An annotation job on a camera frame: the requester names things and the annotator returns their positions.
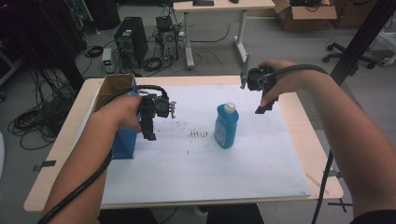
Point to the person's left hand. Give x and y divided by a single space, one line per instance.
121 113

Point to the white paper sheet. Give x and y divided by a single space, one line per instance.
199 168

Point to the black metal post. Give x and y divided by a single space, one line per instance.
364 34

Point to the open-frame computer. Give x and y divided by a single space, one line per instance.
168 39

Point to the small silver power unit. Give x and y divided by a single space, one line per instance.
106 60

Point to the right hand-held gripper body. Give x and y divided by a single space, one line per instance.
258 79

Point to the black computer tower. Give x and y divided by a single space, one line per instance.
132 40

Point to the black office chair base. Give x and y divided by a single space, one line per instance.
348 56

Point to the blue plastic bottle white cap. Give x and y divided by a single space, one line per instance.
226 127

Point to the brown cardboard box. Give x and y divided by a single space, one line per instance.
308 17

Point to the person's right hand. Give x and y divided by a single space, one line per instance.
289 82

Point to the black device on desk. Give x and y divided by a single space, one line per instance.
203 2

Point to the white-legged desk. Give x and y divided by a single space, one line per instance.
224 5

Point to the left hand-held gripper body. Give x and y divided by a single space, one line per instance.
158 107

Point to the blue cardboard box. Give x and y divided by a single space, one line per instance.
124 144

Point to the black curtain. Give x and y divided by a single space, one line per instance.
40 34

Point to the black tape strip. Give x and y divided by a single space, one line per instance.
45 164

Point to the person's dark trousers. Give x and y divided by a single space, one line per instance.
230 214

